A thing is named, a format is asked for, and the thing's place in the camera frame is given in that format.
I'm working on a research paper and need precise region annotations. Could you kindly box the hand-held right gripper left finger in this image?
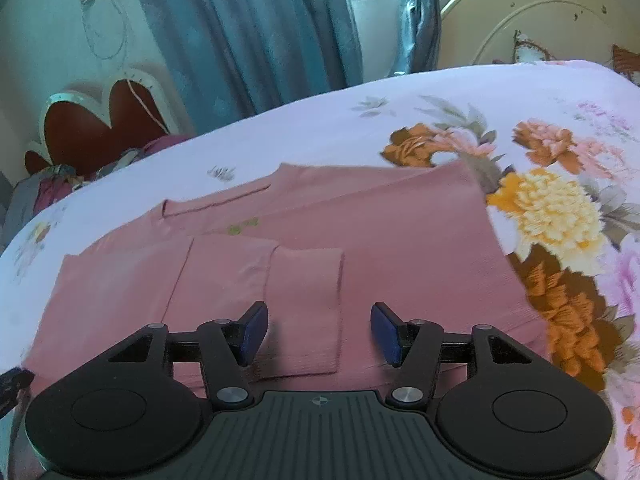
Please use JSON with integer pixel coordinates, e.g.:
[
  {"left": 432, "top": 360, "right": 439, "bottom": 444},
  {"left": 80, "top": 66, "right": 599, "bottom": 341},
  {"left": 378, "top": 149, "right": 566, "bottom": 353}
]
[{"left": 105, "top": 301, "right": 269, "bottom": 409}]

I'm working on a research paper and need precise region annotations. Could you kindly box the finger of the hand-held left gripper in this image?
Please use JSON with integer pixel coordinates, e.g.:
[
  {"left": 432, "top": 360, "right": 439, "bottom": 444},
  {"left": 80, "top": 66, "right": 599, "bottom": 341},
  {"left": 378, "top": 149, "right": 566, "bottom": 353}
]
[{"left": 0, "top": 367, "right": 36, "bottom": 417}]

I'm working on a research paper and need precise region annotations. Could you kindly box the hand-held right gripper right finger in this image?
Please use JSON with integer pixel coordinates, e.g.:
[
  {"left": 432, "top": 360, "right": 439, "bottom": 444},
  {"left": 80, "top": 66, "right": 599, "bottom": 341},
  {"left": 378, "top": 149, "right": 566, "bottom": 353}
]
[{"left": 370, "top": 302, "right": 534, "bottom": 408}]

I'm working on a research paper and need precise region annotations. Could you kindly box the pink knit sweater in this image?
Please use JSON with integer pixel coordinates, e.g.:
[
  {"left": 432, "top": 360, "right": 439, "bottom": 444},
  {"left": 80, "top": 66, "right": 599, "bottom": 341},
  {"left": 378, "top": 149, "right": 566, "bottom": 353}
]
[{"left": 22, "top": 162, "right": 552, "bottom": 402}]

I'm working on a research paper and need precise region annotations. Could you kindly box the pile of mixed clothes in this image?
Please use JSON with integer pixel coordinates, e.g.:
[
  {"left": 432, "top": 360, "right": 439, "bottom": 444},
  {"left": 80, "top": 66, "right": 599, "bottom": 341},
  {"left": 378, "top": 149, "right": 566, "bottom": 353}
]
[{"left": 9, "top": 135, "right": 187, "bottom": 228}]

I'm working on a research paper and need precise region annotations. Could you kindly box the grey cloth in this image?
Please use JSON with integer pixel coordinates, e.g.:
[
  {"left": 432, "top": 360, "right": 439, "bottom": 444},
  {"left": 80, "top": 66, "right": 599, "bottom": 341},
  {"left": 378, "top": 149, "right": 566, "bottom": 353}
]
[{"left": 0, "top": 170, "right": 38, "bottom": 248}]

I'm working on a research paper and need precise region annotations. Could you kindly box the red heart-shaped chair back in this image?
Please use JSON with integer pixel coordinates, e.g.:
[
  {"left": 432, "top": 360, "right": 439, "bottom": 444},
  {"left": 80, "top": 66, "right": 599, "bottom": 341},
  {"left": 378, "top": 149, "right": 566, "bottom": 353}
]
[{"left": 24, "top": 62, "right": 195, "bottom": 179}]

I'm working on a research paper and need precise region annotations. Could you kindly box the floral pink bedsheet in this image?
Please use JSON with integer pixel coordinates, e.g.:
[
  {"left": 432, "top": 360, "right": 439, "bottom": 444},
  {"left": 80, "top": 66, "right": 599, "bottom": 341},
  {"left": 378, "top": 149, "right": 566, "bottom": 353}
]
[{"left": 0, "top": 60, "right": 640, "bottom": 480}]

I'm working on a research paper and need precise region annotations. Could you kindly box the wide teal curtain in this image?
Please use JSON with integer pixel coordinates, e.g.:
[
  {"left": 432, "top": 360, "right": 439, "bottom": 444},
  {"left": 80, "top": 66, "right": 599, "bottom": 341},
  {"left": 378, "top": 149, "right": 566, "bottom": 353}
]
[{"left": 125, "top": 0, "right": 364, "bottom": 117}]

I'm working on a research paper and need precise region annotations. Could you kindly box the narrow teal curtain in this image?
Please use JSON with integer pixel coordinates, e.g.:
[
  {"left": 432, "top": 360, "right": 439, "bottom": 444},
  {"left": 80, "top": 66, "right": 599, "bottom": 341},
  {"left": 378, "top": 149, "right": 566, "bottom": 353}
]
[{"left": 394, "top": 0, "right": 445, "bottom": 77}]

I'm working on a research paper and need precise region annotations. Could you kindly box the red patterned pillow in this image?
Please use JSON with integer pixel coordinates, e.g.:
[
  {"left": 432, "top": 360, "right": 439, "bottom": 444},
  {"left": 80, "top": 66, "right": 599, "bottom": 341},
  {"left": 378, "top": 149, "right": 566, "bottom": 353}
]
[{"left": 612, "top": 43, "right": 640, "bottom": 87}]

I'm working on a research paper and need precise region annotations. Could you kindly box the cream wooden headboard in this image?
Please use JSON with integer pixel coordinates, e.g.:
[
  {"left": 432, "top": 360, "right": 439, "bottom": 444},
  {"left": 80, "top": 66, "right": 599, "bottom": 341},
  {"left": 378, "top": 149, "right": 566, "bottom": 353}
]
[{"left": 439, "top": 0, "right": 640, "bottom": 75}]

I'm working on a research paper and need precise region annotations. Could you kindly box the white cord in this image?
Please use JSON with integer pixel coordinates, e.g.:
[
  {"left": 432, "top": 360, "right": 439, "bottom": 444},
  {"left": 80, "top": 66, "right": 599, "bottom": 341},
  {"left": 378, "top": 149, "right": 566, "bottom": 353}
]
[{"left": 126, "top": 76, "right": 170, "bottom": 135}]

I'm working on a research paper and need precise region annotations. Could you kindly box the thin wire loop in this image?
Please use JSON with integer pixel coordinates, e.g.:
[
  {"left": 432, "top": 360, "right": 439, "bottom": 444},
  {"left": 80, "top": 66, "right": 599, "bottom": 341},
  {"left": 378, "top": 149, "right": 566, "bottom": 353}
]
[{"left": 79, "top": 0, "right": 132, "bottom": 62}]

